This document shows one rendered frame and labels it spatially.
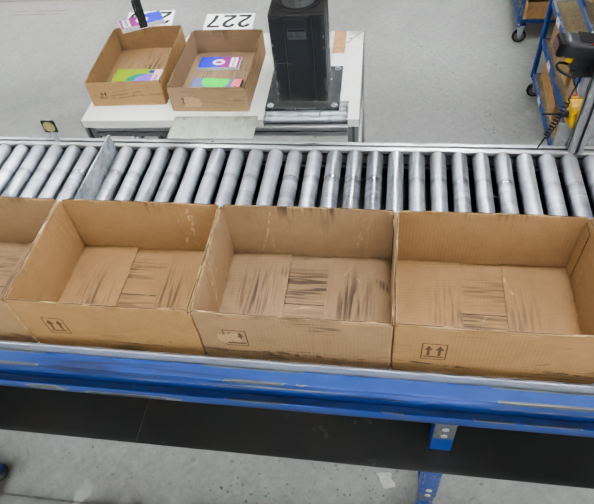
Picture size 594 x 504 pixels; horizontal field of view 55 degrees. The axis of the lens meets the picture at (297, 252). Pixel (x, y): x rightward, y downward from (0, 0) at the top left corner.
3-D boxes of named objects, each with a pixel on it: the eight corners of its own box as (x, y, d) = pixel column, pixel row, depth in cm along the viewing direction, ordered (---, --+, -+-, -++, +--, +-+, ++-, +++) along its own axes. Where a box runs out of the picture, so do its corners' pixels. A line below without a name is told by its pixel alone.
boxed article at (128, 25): (165, 23, 213) (163, 18, 212) (123, 34, 210) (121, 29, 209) (160, 14, 217) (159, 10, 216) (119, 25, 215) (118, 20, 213)
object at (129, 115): (364, 37, 231) (364, 29, 228) (359, 126, 194) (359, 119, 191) (129, 42, 244) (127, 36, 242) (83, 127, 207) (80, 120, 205)
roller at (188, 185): (210, 155, 194) (207, 144, 190) (168, 276, 161) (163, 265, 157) (196, 155, 195) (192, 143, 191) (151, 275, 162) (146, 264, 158)
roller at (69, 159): (85, 153, 201) (80, 141, 197) (21, 268, 168) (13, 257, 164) (72, 152, 201) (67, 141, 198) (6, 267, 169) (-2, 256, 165)
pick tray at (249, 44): (266, 52, 224) (263, 28, 216) (249, 112, 200) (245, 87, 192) (197, 53, 228) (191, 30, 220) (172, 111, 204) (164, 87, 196)
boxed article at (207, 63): (202, 60, 223) (201, 56, 222) (242, 60, 221) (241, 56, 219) (198, 71, 218) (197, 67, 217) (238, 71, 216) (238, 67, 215)
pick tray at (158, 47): (188, 48, 231) (182, 24, 224) (167, 104, 207) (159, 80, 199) (121, 50, 235) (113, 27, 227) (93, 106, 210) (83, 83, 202)
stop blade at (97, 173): (118, 155, 195) (109, 134, 188) (67, 258, 166) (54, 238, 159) (117, 155, 195) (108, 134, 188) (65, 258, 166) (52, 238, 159)
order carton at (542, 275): (568, 267, 129) (591, 215, 116) (594, 385, 111) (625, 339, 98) (393, 259, 135) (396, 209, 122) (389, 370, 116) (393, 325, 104)
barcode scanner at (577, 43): (543, 61, 162) (558, 27, 154) (585, 66, 161) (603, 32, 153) (547, 74, 158) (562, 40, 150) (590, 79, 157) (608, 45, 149)
